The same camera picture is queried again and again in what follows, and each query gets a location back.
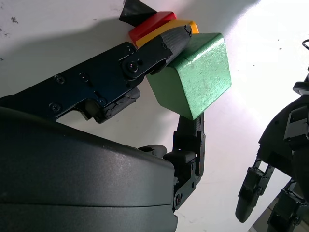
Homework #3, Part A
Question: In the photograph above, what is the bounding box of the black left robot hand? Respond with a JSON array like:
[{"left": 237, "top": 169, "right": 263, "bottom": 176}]
[{"left": 235, "top": 95, "right": 309, "bottom": 232}]

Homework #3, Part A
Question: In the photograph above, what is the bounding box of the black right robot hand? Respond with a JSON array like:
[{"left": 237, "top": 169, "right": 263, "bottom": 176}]
[{"left": 0, "top": 25, "right": 206, "bottom": 232}]

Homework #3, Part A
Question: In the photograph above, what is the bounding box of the green block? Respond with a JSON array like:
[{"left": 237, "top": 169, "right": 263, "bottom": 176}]
[{"left": 146, "top": 32, "right": 232, "bottom": 121}]

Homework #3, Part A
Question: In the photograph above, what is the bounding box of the yellow block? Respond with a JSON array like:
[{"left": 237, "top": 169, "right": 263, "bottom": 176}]
[{"left": 135, "top": 19, "right": 200, "bottom": 49}]

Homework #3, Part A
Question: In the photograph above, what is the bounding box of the red block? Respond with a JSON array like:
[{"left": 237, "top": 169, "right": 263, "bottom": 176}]
[{"left": 128, "top": 11, "right": 178, "bottom": 45}]

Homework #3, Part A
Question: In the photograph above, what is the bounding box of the black tape strip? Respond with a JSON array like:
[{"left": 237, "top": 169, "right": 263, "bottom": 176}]
[{"left": 119, "top": 0, "right": 157, "bottom": 27}]

